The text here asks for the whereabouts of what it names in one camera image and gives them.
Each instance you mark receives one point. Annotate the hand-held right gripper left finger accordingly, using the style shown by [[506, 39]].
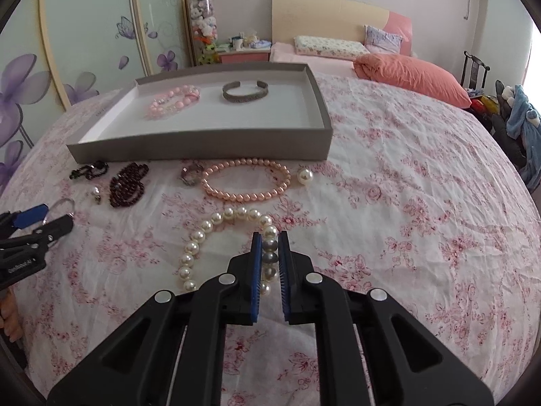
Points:
[[255, 270]]

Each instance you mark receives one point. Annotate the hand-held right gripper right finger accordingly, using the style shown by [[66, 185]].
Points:
[[284, 270]]

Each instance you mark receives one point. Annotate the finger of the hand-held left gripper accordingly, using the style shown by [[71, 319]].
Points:
[[29, 215], [57, 225]]

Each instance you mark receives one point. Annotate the silver bangle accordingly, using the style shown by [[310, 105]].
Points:
[[63, 200]]

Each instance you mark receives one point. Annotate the grey jewelry tray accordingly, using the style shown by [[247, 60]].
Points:
[[211, 127]]

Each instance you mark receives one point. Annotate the person's left hand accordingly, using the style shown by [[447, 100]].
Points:
[[8, 317]]

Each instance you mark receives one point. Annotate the small pearl earring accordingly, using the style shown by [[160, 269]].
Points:
[[96, 192]]

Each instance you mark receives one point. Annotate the large single pearl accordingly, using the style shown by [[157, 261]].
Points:
[[304, 176]]

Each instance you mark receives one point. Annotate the pink floral bedsheet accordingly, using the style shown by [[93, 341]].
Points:
[[401, 220]]

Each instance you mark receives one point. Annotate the floral sliding wardrobe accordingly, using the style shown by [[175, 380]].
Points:
[[84, 42]]

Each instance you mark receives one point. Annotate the pink and white nightstand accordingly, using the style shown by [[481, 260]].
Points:
[[245, 56]]

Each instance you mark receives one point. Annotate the pink bed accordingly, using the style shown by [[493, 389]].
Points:
[[283, 53]]

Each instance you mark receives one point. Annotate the yellow green plush toy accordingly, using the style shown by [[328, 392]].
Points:
[[207, 55]]

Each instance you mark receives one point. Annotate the white mug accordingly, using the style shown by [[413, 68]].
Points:
[[237, 44]]

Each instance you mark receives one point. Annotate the floral print pillow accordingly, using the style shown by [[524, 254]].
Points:
[[329, 47]]

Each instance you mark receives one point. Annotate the folded salmon duvet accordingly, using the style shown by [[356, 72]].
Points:
[[414, 76]]

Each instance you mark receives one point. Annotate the purple pillow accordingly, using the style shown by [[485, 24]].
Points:
[[382, 40]]

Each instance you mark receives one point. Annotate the cream and pink headboard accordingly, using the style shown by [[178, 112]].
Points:
[[321, 17]]

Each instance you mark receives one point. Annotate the clear tube of plush toys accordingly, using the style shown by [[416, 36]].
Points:
[[203, 12]]

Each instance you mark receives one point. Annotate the dark grey chair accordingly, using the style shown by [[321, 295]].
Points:
[[503, 131]]

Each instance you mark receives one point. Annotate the dark wooden chair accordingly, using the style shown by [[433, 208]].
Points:
[[473, 72]]

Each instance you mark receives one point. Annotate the blue plush garment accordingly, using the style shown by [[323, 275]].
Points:
[[526, 127]]

